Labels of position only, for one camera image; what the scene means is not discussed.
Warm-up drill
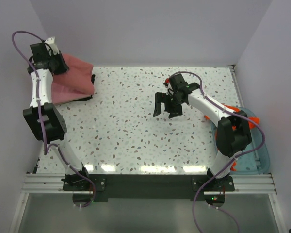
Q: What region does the dusty red t shirt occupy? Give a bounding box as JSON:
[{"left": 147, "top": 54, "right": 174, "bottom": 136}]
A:
[{"left": 53, "top": 54, "right": 95, "bottom": 95}]

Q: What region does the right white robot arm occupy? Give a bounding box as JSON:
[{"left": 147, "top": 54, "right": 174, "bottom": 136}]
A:
[{"left": 153, "top": 72, "right": 252, "bottom": 191}]

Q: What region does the folded black t shirt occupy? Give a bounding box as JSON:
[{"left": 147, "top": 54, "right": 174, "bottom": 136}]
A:
[{"left": 74, "top": 74, "right": 95, "bottom": 101}]

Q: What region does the clear teal plastic bin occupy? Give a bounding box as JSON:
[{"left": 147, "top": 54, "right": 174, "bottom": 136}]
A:
[{"left": 210, "top": 105, "right": 272, "bottom": 175}]

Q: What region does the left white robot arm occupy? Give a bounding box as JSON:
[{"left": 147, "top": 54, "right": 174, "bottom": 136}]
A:
[{"left": 23, "top": 40, "right": 91, "bottom": 190}]

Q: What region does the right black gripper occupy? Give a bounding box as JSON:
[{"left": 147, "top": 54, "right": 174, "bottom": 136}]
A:
[{"left": 153, "top": 92, "right": 184, "bottom": 119}]

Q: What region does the aluminium frame rail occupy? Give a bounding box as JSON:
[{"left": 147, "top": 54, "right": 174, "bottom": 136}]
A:
[{"left": 21, "top": 174, "right": 276, "bottom": 194}]

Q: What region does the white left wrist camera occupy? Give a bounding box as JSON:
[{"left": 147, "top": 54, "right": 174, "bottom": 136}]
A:
[{"left": 45, "top": 36, "right": 59, "bottom": 54}]

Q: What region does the orange t shirt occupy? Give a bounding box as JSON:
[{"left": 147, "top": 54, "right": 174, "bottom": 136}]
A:
[{"left": 205, "top": 106, "right": 254, "bottom": 175}]

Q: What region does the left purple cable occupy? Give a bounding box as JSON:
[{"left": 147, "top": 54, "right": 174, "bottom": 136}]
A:
[{"left": 11, "top": 30, "right": 97, "bottom": 208}]

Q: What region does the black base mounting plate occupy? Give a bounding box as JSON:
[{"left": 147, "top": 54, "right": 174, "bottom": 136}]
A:
[{"left": 62, "top": 173, "right": 235, "bottom": 203}]

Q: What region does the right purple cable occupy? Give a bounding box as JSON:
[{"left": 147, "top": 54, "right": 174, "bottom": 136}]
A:
[{"left": 164, "top": 70, "right": 266, "bottom": 233}]

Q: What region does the purple cable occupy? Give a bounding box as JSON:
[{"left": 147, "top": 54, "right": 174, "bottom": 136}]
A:
[
  {"left": 11, "top": 30, "right": 97, "bottom": 208},
  {"left": 164, "top": 70, "right": 266, "bottom": 233}
]

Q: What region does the folded pink t shirt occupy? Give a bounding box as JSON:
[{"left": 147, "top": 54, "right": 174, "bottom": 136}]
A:
[{"left": 51, "top": 83, "right": 91, "bottom": 105}]

